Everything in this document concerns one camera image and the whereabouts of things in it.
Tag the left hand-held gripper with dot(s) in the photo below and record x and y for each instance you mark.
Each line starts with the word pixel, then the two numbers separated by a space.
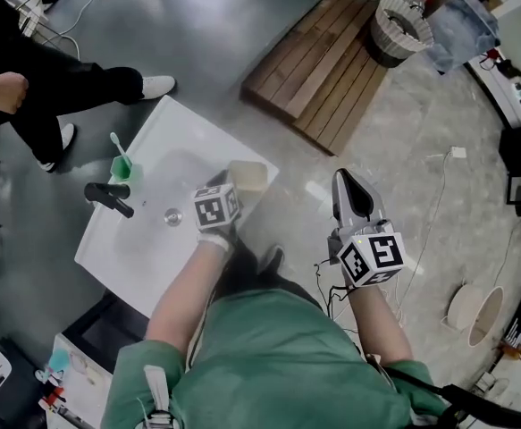
pixel 215 208

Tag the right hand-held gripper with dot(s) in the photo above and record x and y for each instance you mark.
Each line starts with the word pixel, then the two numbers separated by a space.
pixel 376 257

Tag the white square plastic container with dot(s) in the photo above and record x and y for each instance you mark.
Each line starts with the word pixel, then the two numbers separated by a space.
pixel 249 176

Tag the person's left forearm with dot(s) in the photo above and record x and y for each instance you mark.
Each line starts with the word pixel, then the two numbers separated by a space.
pixel 179 297

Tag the person's right forearm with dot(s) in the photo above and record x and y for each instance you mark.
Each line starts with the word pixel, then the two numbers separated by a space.
pixel 378 320

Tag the person's left hand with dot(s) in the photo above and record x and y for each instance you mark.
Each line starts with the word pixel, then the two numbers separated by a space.
pixel 217 240

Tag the metal sink drain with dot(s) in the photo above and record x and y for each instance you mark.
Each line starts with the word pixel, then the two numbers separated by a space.
pixel 173 216

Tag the white washbasin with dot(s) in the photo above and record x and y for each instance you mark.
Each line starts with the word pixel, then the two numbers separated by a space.
pixel 153 248

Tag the person's dark trousers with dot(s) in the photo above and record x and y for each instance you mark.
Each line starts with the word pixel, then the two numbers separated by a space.
pixel 264 271

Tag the green cup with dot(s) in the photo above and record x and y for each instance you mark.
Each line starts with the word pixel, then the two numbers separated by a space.
pixel 127 174

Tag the black faucet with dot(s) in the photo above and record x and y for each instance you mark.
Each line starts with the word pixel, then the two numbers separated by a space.
pixel 108 195

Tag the white charger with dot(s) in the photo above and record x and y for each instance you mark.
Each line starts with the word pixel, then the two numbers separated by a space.
pixel 457 152

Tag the green white toothbrush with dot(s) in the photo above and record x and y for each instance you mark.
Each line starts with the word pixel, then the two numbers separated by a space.
pixel 118 145

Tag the wooden slat platform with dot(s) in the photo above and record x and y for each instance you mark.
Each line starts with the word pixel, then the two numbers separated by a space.
pixel 318 69

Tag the round white tub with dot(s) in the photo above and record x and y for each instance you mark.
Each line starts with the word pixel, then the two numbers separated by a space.
pixel 474 315

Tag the person's green shirt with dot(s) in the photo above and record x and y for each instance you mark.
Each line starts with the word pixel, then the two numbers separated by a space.
pixel 264 364

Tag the black cabinet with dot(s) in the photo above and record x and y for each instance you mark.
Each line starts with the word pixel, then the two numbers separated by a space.
pixel 103 329

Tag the white woven basket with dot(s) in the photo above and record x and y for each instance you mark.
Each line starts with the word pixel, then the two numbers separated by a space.
pixel 398 34

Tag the white ledge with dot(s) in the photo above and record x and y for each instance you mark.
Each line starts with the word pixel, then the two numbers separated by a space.
pixel 510 101

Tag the red bag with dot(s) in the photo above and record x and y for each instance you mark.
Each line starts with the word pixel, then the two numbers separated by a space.
pixel 489 58

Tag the black bag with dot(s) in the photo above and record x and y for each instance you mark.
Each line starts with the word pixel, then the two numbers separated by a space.
pixel 510 69

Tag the white tray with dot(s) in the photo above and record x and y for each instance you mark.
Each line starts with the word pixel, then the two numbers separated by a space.
pixel 77 382

